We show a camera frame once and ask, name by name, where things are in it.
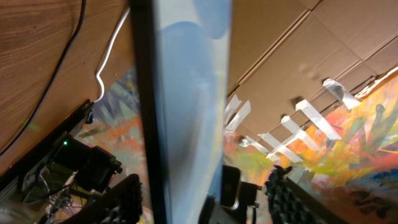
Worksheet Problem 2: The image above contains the blue Galaxy S24 smartphone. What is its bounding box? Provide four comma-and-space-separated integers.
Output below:
129, 0, 233, 223

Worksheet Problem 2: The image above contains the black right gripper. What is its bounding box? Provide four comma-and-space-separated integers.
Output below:
198, 182, 262, 224

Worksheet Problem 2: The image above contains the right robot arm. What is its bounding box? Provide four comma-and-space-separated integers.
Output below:
36, 139, 260, 224

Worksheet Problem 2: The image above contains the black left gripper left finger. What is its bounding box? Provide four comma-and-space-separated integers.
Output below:
62, 174, 143, 224

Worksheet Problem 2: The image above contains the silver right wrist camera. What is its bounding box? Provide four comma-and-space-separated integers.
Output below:
220, 165, 241, 210

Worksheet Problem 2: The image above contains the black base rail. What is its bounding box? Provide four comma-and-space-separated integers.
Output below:
1, 100, 94, 202

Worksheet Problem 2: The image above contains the black USB charging cable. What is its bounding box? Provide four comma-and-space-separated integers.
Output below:
0, 0, 88, 158

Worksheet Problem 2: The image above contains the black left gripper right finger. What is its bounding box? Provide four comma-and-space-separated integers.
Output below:
264, 165, 346, 224

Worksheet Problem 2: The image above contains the white power strip cord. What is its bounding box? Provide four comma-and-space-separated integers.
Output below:
93, 6, 131, 103

